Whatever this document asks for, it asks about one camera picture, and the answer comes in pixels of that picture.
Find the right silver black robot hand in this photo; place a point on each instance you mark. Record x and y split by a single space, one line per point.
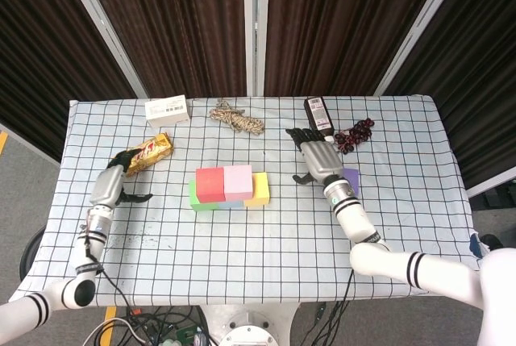
320 158

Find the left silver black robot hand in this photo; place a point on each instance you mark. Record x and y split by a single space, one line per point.
106 186

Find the purple foam cube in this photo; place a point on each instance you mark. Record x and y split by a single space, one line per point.
351 180

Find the yellow foam cube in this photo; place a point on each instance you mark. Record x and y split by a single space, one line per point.
260 193

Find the pink foam cube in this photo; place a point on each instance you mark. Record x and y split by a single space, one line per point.
238 182

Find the green foam cube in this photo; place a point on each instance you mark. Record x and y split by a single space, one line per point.
201 205

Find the blue foam cube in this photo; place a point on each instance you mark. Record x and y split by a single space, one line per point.
230 204

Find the red foam cube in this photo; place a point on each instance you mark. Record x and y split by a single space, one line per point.
209 184

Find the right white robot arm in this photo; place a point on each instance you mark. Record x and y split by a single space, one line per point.
403 249

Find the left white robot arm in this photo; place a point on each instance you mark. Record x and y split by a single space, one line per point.
80 257

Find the dark brown bottle white cap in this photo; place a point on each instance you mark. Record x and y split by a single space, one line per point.
318 116

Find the golden snack package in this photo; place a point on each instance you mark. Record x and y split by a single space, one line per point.
151 152

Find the white cardboard box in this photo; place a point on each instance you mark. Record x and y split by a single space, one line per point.
167 111

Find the black round floor object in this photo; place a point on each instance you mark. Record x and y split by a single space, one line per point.
28 253

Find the yellow floor tape strip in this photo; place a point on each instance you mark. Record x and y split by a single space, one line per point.
3 142
109 313

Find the white black checkered tablecloth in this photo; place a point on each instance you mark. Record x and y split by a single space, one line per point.
258 261

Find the orange connector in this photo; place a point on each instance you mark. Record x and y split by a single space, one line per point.
136 311

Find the dark brown pleated curtain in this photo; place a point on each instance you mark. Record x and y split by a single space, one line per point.
483 80
40 59
173 27
342 27

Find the green circuit board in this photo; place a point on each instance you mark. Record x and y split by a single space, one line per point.
186 334

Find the black bulky object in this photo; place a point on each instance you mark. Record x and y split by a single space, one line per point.
496 217

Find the white partition frame post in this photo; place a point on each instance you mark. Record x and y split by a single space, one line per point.
102 23
422 23
248 19

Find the white partition base rail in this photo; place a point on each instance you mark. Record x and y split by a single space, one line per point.
492 186

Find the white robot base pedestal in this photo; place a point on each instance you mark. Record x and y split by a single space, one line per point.
250 323

